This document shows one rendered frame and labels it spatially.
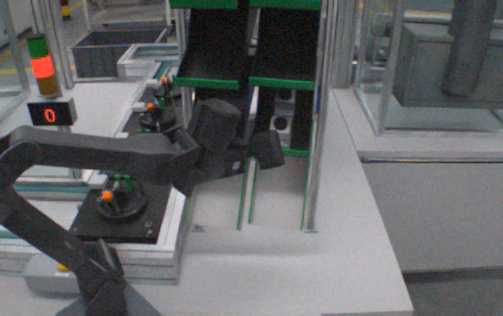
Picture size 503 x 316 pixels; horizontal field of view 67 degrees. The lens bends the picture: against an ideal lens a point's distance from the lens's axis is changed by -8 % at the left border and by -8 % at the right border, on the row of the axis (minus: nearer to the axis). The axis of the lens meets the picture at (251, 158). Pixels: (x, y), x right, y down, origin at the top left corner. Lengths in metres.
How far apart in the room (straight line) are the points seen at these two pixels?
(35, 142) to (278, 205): 0.65
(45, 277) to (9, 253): 0.15
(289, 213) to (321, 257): 0.18
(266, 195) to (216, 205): 0.13
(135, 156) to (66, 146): 0.09
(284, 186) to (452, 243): 1.23
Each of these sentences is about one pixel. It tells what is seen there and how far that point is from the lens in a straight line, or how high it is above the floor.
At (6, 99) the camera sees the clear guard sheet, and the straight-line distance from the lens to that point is 1.30.
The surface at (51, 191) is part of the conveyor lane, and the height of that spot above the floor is 0.94.
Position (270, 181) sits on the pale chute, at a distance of 1.03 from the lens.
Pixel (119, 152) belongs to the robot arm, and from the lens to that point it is 0.56.
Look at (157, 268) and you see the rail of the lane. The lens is 1.03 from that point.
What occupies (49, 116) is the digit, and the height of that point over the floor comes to 1.20.
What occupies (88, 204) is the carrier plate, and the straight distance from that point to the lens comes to 1.20.
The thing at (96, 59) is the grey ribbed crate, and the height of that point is 0.75.
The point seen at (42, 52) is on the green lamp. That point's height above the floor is 1.38.
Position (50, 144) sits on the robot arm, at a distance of 0.54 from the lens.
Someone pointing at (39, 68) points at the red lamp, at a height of 1.34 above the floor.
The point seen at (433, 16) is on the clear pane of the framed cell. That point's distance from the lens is 1.60.
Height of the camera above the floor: 1.68
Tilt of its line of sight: 33 degrees down
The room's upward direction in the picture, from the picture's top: straight up
